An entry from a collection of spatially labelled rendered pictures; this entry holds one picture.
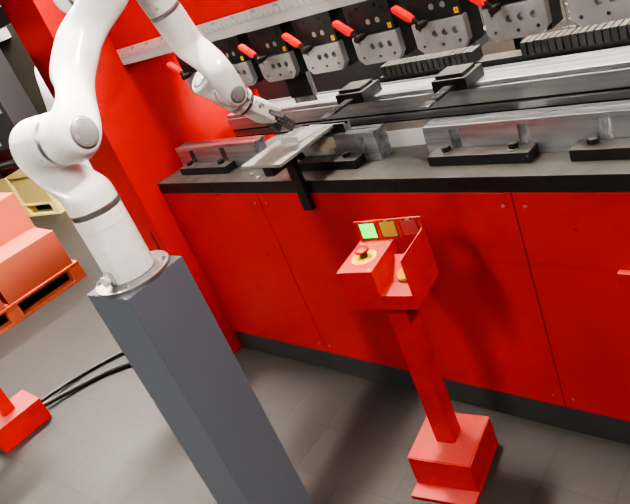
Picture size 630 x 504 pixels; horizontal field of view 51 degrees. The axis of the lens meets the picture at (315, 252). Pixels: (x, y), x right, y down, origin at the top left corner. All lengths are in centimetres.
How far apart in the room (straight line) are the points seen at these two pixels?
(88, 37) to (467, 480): 154
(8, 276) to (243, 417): 313
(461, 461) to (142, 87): 184
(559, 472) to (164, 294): 122
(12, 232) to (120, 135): 250
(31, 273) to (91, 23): 331
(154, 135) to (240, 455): 145
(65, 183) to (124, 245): 19
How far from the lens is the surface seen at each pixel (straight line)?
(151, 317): 159
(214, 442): 178
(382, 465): 227
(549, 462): 214
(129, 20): 262
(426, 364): 188
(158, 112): 283
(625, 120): 166
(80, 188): 155
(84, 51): 161
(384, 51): 185
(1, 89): 268
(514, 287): 189
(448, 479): 209
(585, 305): 183
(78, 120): 148
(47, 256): 482
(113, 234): 157
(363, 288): 170
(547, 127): 173
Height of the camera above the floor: 158
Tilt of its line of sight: 26 degrees down
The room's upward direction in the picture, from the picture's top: 23 degrees counter-clockwise
